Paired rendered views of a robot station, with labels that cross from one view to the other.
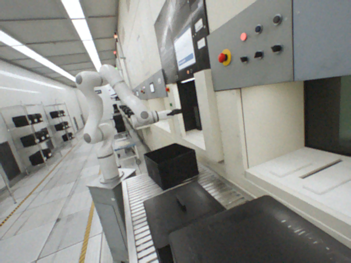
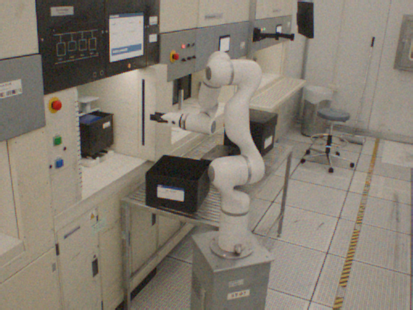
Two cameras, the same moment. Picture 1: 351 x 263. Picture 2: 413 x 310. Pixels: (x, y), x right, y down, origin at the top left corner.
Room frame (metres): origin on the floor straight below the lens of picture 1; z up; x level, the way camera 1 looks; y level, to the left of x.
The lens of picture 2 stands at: (2.58, 1.51, 1.82)
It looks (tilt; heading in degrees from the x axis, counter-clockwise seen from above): 21 degrees down; 221
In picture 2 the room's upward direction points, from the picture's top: 3 degrees clockwise
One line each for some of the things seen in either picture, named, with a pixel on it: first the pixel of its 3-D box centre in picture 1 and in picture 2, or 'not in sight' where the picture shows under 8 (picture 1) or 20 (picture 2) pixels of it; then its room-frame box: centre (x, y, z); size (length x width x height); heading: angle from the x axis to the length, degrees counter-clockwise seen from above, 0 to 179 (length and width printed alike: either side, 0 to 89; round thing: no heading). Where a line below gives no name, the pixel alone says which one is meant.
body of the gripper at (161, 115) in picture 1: (163, 115); (174, 119); (1.13, 0.06, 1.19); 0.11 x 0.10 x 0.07; 108
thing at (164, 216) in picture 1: (183, 213); (230, 160); (0.62, 0.03, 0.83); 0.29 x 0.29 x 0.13; 18
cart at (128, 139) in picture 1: (126, 151); not in sight; (3.66, 1.17, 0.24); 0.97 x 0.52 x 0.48; 20
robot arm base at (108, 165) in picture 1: (108, 166); (232, 228); (1.26, 0.57, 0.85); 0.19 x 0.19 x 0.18
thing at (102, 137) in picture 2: not in sight; (86, 126); (1.29, -0.46, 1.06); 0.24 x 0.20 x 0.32; 17
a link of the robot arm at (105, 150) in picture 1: (104, 139); (230, 184); (1.29, 0.55, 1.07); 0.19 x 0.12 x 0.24; 154
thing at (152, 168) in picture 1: (170, 163); (179, 182); (1.10, 0.08, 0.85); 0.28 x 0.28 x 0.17; 27
